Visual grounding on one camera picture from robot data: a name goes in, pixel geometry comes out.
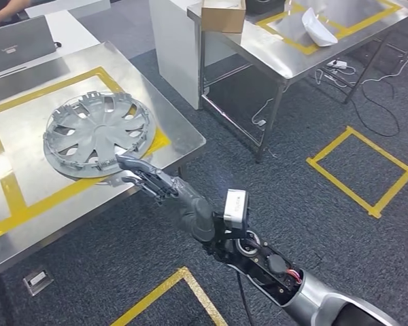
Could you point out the steel table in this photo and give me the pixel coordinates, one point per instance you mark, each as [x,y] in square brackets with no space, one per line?
[265,49]

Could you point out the grey laptop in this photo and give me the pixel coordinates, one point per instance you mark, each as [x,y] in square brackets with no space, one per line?
[17,45]

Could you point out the person's left forearm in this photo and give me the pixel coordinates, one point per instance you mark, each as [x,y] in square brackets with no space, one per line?
[13,6]

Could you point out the white power strip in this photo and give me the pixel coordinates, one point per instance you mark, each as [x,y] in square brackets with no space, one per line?
[336,64]

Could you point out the silver wheel cover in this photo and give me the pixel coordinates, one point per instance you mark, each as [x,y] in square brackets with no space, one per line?
[99,130]

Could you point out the brown cardboard box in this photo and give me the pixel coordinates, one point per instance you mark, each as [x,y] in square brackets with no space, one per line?
[224,20]

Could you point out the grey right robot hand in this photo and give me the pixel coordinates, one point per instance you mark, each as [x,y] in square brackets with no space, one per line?
[180,193]

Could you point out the steel floor socket plate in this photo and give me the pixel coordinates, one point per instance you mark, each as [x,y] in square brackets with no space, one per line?
[262,123]
[37,281]

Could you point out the person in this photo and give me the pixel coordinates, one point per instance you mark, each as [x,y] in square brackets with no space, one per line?
[10,8]

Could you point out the white cabinet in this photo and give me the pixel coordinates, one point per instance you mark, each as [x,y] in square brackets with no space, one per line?
[176,54]

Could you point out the yellow tape frame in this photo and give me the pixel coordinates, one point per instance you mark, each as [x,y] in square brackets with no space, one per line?
[20,211]
[309,50]

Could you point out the white desk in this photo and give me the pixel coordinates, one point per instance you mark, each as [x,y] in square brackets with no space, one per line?
[74,36]
[71,6]

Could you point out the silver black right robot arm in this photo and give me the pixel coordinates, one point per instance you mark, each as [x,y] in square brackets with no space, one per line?
[312,301]

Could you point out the steel workbench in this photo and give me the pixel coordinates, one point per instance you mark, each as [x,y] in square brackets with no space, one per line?
[176,130]

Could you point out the black device case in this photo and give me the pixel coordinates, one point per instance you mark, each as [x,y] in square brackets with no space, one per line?
[265,5]

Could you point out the white plastic shell part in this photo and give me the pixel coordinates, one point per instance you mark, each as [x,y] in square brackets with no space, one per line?
[318,31]

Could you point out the yellow floor tape square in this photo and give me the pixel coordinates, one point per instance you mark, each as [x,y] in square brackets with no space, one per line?
[373,211]

